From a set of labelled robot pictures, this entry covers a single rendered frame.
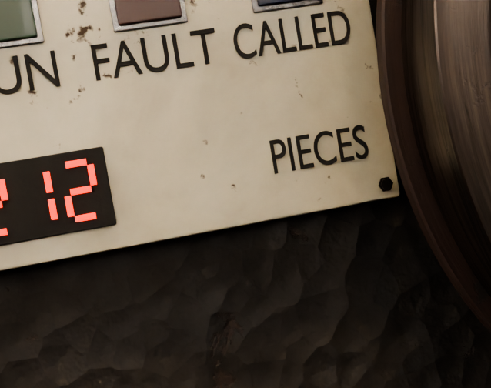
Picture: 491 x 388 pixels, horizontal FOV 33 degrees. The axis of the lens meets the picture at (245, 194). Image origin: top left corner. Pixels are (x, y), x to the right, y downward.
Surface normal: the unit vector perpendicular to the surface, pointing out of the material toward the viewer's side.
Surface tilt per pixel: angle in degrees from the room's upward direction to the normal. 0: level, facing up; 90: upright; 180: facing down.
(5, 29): 90
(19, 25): 90
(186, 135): 90
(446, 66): 90
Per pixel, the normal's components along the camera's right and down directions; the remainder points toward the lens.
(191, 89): 0.19, 0.02
